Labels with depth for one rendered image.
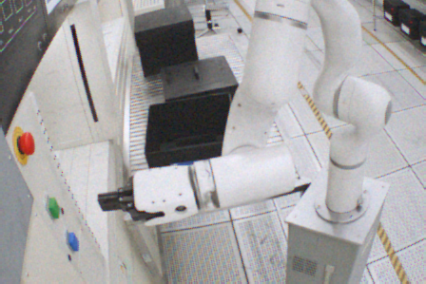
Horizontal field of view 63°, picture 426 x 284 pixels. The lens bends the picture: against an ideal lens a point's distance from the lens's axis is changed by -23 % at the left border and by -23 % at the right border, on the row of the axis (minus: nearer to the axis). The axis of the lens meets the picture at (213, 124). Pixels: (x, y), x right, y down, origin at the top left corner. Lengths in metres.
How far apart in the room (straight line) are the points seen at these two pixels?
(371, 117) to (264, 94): 0.40
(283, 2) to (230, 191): 0.31
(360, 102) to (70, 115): 0.96
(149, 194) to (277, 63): 0.28
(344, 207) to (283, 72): 0.65
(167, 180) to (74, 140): 0.86
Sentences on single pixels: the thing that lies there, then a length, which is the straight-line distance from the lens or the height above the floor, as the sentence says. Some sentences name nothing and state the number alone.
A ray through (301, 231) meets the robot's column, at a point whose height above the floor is 0.73.
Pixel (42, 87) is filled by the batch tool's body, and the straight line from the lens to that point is 1.44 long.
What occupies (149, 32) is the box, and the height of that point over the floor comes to 0.99.
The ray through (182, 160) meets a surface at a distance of 1.29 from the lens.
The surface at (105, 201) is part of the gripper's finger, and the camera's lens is 0.73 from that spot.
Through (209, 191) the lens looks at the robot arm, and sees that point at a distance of 0.68.
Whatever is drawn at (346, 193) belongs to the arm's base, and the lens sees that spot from 1.17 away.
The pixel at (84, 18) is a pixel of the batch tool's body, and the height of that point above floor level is 1.34.
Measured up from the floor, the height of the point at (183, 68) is 0.86.
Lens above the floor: 1.67
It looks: 34 degrees down
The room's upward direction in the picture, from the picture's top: 10 degrees counter-clockwise
